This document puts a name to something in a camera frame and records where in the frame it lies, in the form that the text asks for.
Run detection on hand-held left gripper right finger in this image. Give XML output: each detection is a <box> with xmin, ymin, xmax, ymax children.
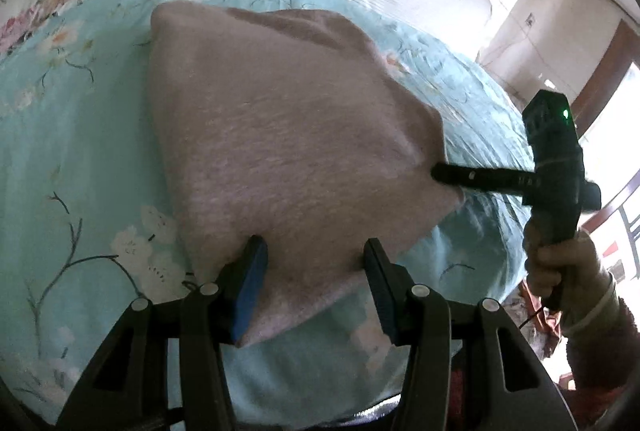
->
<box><xmin>363</xmin><ymin>238</ymin><xmax>581</xmax><ymax>431</ymax></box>

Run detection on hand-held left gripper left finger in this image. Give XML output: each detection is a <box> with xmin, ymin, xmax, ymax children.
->
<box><xmin>55</xmin><ymin>235</ymin><xmax>269</xmax><ymax>431</ymax></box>

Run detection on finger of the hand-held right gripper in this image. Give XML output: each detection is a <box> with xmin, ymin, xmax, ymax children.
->
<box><xmin>431</xmin><ymin>161</ymin><xmax>533</xmax><ymax>199</ymax></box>

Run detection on pink towel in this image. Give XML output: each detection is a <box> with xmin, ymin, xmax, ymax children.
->
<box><xmin>146</xmin><ymin>2</ymin><xmax>466</xmax><ymax>349</ymax></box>

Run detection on person's right forearm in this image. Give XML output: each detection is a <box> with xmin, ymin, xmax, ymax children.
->
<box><xmin>560</xmin><ymin>273</ymin><xmax>640</xmax><ymax>427</ymax></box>

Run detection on person's right hand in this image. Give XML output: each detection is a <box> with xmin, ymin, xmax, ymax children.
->
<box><xmin>522</xmin><ymin>211</ymin><xmax>616</xmax><ymax>327</ymax></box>

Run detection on teal floral bed sheet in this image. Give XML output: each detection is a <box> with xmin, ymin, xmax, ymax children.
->
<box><xmin>0</xmin><ymin>0</ymin><xmax>536</xmax><ymax>429</ymax></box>

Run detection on dark furniture frame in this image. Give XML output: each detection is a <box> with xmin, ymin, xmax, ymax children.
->
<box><xmin>582</xmin><ymin>171</ymin><xmax>640</xmax><ymax>272</ymax></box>

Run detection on wooden door frame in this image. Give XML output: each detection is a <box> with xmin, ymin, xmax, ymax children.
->
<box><xmin>570</xmin><ymin>18</ymin><xmax>640</xmax><ymax>132</ymax></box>

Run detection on thin black cable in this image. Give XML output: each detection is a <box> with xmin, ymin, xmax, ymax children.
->
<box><xmin>517</xmin><ymin>303</ymin><xmax>551</xmax><ymax>332</ymax></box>

